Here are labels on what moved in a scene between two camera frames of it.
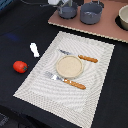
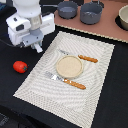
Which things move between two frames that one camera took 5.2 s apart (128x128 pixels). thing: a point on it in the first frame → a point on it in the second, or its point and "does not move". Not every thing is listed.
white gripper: [54, 2] → [29, 31]
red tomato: [20, 66] does not move
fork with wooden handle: [64, 80] does not move
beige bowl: [123, 16] does not move
